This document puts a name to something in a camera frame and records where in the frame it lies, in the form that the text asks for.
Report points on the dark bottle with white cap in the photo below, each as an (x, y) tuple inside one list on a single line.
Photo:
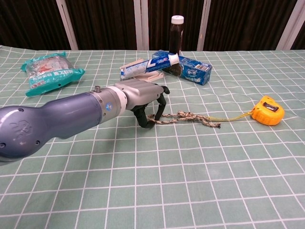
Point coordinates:
[(175, 37)]

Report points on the yellow tape measure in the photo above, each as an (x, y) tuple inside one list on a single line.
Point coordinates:
[(267, 115)]

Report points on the white blue toothpaste tube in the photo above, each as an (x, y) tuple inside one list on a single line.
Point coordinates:
[(147, 65)]

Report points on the white metal frame post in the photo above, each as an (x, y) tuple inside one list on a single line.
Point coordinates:
[(141, 23), (289, 26), (203, 23), (68, 23)]

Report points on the blue toothpaste box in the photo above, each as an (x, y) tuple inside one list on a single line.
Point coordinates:
[(190, 69)]

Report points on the dark curtain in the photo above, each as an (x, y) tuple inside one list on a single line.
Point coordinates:
[(107, 23)]

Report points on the left blue robot arm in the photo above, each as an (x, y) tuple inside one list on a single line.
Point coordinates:
[(59, 117)]

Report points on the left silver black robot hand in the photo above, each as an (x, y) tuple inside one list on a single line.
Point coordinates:
[(143, 94)]

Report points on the teal snack bag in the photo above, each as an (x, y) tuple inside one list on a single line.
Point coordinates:
[(47, 72)]

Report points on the green checkered tablecloth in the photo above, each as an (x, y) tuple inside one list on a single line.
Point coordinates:
[(166, 167)]

